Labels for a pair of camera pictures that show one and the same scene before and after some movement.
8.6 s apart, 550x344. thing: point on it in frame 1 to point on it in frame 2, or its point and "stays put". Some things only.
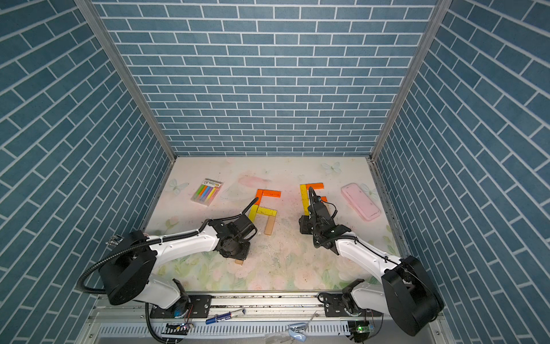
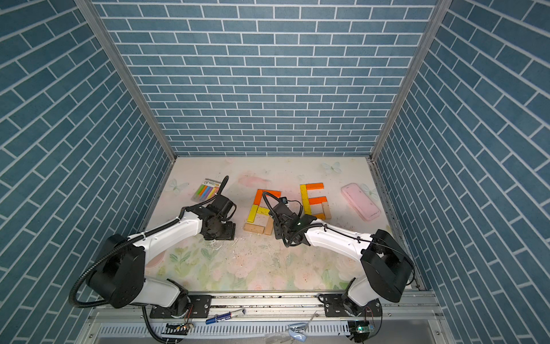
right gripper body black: (308, 227) to (281, 233)
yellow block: (261, 210) stays put
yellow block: (306, 203) stays put
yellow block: (253, 213) stays put
